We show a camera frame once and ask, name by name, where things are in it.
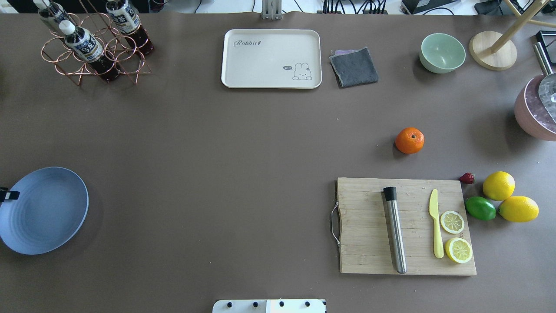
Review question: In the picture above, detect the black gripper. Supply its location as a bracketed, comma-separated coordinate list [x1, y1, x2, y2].
[0, 187, 20, 203]

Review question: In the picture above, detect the blue plate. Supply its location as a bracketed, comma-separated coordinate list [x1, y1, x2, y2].
[0, 166, 89, 254]

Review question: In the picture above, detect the orange fruit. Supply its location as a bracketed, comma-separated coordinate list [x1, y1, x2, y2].
[394, 127, 425, 154]

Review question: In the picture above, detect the tea bottle front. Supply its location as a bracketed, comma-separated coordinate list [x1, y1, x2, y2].
[59, 20, 119, 81]

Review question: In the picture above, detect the tea bottle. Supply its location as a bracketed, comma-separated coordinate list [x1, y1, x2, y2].
[106, 0, 154, 56]
[59, 20, 119, 81]
[33, 0, 73, 32]

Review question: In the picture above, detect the tea bottle back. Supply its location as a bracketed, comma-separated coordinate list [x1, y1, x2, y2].
[33, 0, 73, 32]

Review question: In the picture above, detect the tea bottle middle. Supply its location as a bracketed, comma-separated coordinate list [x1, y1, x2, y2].
[106, 0, 154, 56]

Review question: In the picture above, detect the cream rabbit tray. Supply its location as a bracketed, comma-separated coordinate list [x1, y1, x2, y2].
[221, 29, 322, 89]

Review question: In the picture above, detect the wooden cutting board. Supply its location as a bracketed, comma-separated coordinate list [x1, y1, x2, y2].
[336, 177, 477, 276]

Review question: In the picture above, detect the grey folded cloth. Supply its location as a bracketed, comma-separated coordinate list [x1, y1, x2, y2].
[329, 47, 379, 88]

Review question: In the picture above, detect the yellow plastic knife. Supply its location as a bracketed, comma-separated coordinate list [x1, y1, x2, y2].
[429, 189, 444, 258]

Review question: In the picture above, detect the lemon slice upper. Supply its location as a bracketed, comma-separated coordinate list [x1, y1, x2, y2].
[440, 210, 465, 234]

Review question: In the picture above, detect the lemon slice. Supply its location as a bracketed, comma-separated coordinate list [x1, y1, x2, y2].
[444, 237, 473, 264]
[440, 210, 465, 234]

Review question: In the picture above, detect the lemon slice lower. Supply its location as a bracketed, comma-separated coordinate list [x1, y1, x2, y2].
[444, 237, 473, 264]

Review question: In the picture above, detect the green bowl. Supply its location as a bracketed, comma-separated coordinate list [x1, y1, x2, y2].
[419, 33, 466, 74]

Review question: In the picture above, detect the red strawberry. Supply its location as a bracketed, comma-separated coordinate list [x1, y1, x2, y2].
[458, 172, 475, 184]

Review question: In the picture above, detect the green lime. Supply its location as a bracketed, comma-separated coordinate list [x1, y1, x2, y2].
[465, 196, 496, 220]

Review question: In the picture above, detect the yellow lemon upper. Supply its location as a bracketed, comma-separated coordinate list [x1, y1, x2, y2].
[483, 172, 516, 201]

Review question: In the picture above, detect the yellow lemon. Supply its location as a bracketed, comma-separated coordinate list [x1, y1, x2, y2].
[483, 172, 516, 201]
[498, 196, 539, 223]

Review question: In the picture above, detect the wooden cup tree stand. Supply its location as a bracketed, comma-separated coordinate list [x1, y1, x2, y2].
[469, 0, 556, 71]

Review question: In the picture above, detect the yellow lemon lower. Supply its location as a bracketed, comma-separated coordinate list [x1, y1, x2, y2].
[498, 196, 539, 223]

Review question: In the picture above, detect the pink bowl with ice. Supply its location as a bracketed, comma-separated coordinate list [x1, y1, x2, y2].
[514, 75, 556, 141]

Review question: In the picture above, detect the metal ice scoop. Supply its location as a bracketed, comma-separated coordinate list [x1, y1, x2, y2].
[533, 42, 556, 122]

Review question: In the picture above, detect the copper wire bottle rack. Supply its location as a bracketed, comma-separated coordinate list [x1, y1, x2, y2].
[34, 0, 154, 86]

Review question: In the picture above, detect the aluminium frame post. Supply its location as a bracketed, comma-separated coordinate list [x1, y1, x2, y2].
[261, 0, 282, 20]

